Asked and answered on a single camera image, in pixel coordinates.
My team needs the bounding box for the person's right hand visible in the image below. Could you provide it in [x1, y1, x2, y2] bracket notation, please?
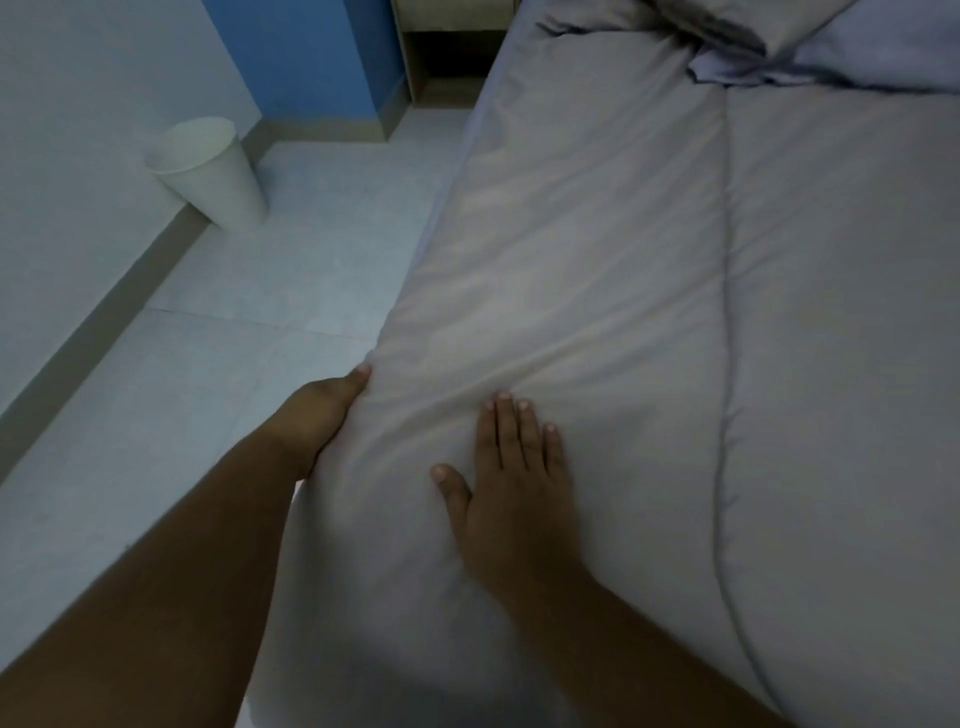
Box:
[429, 390, 594, 594]

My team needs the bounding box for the person's left hand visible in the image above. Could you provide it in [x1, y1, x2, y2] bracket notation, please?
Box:
[264, 362, 374, 483]

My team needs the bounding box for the grey bed cover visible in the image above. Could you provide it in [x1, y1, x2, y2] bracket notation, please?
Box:
[238, 0, 960, 728]

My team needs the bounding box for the person's left forearm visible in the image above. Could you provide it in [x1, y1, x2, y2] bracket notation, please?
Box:
[0, 435, 320, 728]

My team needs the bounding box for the person's right forearm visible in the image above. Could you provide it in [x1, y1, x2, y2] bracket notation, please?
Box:
[480, 570, 796, 728]

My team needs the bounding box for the white waste bin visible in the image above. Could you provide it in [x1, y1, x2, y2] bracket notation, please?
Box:
[143, 116, 270, 232]

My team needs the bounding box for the white mattress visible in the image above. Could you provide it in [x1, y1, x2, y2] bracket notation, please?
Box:
[420, 0, 543, 249]

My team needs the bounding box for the wooden bedside table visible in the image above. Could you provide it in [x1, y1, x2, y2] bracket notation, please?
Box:
[390, 0, 523, 108]

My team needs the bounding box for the pale blue pillow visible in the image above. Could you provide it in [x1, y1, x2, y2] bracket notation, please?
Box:
[686, 0, 960, 96]

